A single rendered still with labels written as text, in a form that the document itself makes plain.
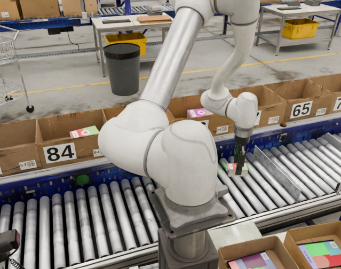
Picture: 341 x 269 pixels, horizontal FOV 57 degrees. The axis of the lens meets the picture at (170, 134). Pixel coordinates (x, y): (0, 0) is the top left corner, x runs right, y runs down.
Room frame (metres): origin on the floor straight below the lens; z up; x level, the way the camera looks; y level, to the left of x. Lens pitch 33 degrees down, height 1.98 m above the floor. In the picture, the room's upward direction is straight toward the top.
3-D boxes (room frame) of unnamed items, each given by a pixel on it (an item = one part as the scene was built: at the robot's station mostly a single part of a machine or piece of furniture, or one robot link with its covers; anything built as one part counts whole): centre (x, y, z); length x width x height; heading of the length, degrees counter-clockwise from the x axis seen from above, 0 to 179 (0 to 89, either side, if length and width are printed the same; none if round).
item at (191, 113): (1.87, -0.21, 0.92); 0.16 x 0.11 x 0.07; 102
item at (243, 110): (1.30, -0.35, 1.29); 0.13 x 0.11 x 0.16; 51
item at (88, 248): (1.11, 0.44, 0.72); 0.52 x 0.05 x 0.05; 19
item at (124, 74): (4.30, 0.67, 0.32); 0.50 x 0.50 x 0.64
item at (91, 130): (1.61, 0.52, 0.92); 0.16 x 0.11 x 0.07; 119
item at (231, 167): (1.30, -0.36, 0.93); 0.10 x 0.06 x 0.05; 91
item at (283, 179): (1.48, -0.64, 0.76); 0.46 x 0.01 x 0.09; 19
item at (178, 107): (1.80, -0.17, 0.96); 0.39 x 0.29 x 0.17; 109
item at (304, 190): (1.51, -0.73, 0.72); 0.52 x 0.05 x 0.05; 19
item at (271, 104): (1.93, -0.54, 0.96); 0.39 x 0.29 x 0.17; 109
